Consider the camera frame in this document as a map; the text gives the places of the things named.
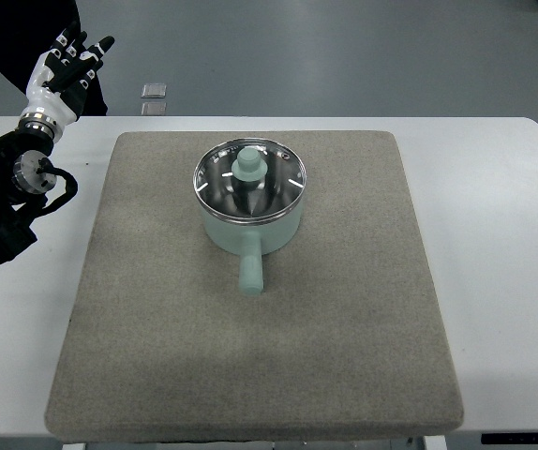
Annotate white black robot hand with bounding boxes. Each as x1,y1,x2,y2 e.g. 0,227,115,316
20,22,115,141

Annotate glass lid with green knob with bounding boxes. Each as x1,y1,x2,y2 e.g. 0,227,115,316
193,138,306,225

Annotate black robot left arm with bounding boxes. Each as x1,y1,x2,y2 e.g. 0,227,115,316
0,1,114,264

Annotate upper metal floor plate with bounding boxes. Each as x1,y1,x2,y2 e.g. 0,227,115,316
141,82,167,98

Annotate metal floor plate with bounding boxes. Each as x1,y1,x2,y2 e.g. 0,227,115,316
141,82,167,98
141,101,167,116

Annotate lower metal floor plate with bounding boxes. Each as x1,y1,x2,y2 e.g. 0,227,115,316
141,101,167,116

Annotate mint green saucepan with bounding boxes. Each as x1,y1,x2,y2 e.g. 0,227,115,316
192,138,308,297

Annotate grey felt mat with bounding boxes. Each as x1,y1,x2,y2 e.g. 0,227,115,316
44,130,464,443

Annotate black table control panel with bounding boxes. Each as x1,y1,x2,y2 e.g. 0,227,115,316
480,432,538,445

